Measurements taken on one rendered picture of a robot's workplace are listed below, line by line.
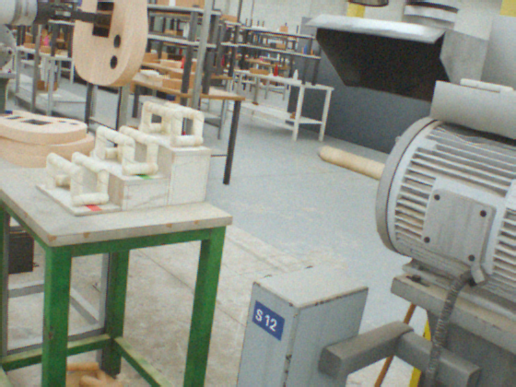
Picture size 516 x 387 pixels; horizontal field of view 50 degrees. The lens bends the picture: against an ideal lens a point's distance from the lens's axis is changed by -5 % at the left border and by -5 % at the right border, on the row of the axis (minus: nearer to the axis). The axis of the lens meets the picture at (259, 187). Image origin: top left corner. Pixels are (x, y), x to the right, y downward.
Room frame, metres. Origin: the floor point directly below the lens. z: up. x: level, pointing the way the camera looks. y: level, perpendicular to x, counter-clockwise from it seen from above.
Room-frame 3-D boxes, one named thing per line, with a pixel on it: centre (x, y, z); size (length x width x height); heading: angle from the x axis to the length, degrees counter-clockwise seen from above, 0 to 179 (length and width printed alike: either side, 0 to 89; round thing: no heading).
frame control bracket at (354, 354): (0.79, -0.21, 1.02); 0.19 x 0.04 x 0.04; 134
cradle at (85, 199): (1.49, 0.46, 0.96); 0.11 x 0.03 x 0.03; 137
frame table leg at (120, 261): (2.05, 0.50, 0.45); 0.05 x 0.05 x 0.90; 44
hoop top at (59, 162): (1.53, 0.56, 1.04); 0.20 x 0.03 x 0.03; 46
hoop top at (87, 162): (1.59, 0.50, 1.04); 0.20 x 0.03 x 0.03; 46
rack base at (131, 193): (1.67, 0.42, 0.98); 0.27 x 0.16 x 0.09; 47
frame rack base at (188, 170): (1.79, 0.31, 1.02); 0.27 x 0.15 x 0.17; 47
